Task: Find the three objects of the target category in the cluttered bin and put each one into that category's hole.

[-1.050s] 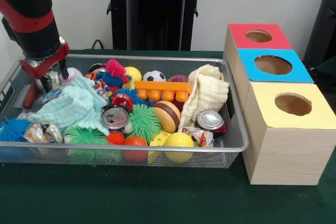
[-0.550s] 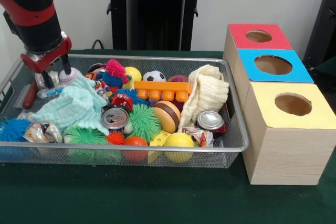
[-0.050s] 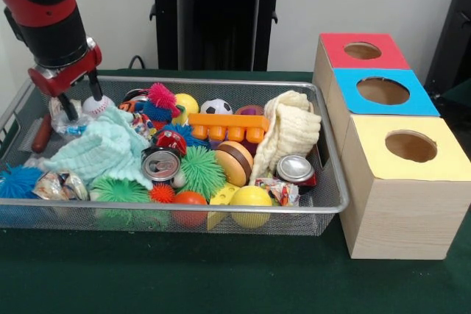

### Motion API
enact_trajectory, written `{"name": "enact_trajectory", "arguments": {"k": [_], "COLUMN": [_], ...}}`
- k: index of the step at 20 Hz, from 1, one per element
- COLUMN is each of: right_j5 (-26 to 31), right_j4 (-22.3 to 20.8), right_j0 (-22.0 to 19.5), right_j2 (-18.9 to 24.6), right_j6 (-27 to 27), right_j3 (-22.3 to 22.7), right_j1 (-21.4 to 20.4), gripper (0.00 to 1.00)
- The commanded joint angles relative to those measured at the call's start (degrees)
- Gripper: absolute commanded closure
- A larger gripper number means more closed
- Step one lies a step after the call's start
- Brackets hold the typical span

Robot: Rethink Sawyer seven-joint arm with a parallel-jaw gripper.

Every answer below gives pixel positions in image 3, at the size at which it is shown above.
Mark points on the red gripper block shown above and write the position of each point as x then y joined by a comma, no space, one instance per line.
62,76

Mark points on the cream cloth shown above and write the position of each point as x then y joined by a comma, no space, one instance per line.
290,130

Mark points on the orange toy building block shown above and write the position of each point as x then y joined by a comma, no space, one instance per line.
228,123

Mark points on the black chair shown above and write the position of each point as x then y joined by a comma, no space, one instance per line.
452,34

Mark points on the crushed clear plastic bottle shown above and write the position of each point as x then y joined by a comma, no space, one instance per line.
60,126

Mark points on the white baseball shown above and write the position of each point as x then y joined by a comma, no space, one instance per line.
90,108

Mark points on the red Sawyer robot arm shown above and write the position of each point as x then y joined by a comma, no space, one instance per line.
48,16

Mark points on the dark green tablecloth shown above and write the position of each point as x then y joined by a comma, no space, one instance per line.
461,95
184,277

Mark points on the yellow ball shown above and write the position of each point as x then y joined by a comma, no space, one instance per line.
250,200

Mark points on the crushed patterned drink can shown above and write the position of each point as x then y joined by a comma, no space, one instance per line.
60,185

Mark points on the shallow mesh bin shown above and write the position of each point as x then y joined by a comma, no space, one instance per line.
44,218

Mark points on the crushed red drink can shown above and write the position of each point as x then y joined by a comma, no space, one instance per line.
294,168

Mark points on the mint green cloth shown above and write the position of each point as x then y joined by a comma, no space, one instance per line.
95,148

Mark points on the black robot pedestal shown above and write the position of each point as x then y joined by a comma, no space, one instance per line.
221,16

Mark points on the crushed black drink can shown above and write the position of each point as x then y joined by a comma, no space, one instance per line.
160,165

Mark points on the toy hamburger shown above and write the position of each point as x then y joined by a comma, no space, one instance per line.
233,163

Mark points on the green spiky ball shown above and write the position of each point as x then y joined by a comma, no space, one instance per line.
200,176

